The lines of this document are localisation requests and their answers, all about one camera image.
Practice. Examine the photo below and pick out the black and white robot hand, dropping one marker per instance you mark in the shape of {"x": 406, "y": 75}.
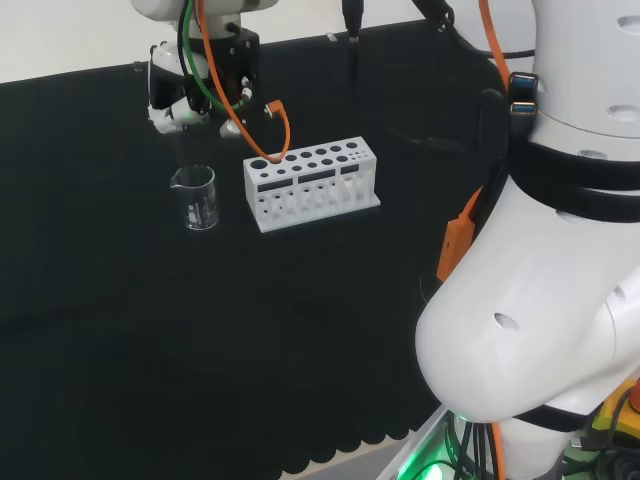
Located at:
{"x": 240, "y": 60}

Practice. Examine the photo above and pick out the white test tube rack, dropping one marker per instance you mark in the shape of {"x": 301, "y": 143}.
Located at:
{"x": 310, "y": 195}

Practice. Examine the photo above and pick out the yellow stop button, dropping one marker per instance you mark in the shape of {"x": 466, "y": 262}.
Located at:
{"x": 607, "y": 412}

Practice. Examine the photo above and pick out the silver base frame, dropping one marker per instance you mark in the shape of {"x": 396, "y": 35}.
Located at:
{"x": 425, "y": 440}

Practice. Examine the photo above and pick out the clear glass beaker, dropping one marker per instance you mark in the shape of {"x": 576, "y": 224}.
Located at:
{"x": 200, "y": 210}

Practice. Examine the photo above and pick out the orange connector box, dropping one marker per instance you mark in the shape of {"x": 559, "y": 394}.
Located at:
{"x": 457, "y": 240}

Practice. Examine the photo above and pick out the black bench cloth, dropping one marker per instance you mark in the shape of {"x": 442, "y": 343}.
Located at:
{"x": 150, "y": 325}

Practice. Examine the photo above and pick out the clear glass rod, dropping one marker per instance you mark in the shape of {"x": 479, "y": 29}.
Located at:
{"x": 181, "y": 155}

